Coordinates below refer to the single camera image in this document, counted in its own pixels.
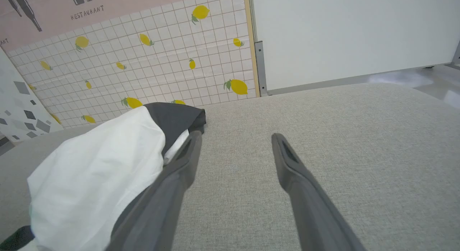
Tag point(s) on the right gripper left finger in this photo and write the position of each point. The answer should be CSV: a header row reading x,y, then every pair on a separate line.
x,y
161,204

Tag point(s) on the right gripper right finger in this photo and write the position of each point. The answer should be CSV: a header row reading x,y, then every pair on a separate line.
x,y
309,208

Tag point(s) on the white garment with black sleeves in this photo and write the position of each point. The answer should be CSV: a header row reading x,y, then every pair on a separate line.
x,y
90,172

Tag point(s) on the lemon print tile panel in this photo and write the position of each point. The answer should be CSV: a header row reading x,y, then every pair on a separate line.
x,y
161,71

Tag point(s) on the grey terrazzo pattern panel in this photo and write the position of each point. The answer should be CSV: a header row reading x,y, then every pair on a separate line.
x,y
21,107

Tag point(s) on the white partition panel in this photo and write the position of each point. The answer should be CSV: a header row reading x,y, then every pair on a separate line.
x,y
352,31

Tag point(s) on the pink restaurant poster panel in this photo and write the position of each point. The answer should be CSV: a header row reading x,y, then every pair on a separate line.
x,y
107,13

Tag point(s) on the grey metal support post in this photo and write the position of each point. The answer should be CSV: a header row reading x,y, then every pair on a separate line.
x,y
261,69

